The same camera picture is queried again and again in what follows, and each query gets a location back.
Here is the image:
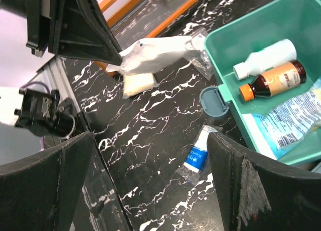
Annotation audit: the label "orange wooden rack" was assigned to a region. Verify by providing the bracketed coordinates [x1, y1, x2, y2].
[94, 0, 209, 71]

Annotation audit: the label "clear bag cotton balls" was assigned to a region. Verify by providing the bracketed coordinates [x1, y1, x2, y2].
[123, 73, 159, 99]

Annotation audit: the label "blue cotton swab packet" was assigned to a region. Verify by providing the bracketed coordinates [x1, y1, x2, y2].
[243, 79, 320, 160]

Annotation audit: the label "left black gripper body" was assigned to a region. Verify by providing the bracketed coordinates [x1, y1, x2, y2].
[1, 0, 65, 57]

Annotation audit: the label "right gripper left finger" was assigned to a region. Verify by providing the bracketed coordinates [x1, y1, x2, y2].
[1, 132, 95, 230]

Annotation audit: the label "small clear plastic packet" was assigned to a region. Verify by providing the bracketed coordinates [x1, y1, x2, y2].
[183, 28, 214, 80]

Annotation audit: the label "green medicine box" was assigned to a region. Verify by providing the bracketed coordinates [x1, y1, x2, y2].
[201, 0, 320, 165]

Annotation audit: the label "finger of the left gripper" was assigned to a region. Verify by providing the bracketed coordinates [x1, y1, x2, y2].
[49, 0, 122, 66]

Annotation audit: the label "white plastic medicine bottle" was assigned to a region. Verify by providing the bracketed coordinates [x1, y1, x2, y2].
[233, 39, 297, 80]

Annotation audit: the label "small white blue bottle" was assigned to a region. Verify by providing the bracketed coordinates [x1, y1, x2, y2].
[176, 125, 223, 185]

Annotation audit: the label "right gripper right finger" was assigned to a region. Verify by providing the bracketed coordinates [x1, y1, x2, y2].
[207, 132, 320, 230]

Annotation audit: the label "amber bottle orange label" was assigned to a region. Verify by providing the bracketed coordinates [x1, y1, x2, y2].
[239, 60, 307, 102]

